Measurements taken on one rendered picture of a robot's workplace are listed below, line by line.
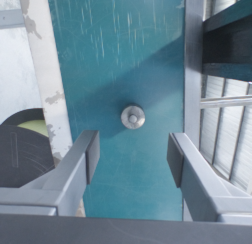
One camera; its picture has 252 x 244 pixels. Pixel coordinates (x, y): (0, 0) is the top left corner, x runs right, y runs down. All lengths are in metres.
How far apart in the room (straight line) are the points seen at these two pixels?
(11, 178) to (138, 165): 0.45
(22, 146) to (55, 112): 0.32
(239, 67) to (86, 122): 0.20
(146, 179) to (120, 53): 0.20
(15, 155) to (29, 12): 0.42
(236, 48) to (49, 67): 0.23
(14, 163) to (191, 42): 0.54
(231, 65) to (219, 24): 0.05
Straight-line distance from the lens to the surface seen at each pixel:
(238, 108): 9.63
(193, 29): 0.27
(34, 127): 0.68
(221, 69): 0.22
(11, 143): 0.60
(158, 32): 0.26
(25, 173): 0.63
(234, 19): 0.20
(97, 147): 0.15
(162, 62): 0.26
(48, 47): 0.28
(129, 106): 0.24
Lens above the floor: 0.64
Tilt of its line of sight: 3 degrees down
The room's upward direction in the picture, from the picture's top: 86 degrees clockwise
